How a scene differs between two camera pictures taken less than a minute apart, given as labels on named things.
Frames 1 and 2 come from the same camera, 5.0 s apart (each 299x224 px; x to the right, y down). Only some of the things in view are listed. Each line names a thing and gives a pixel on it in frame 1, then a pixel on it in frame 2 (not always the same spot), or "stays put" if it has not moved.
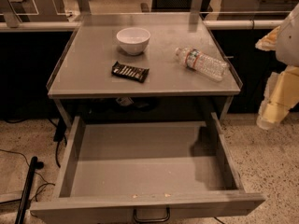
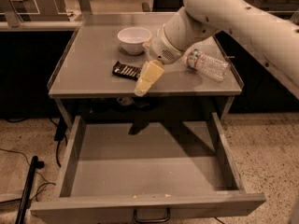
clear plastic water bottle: x=200 y=62 stays put
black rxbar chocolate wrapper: x=130 y=72 stays put
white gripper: x=289 y=42 -> x=161 y=49
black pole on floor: x=35 y=165 stays put
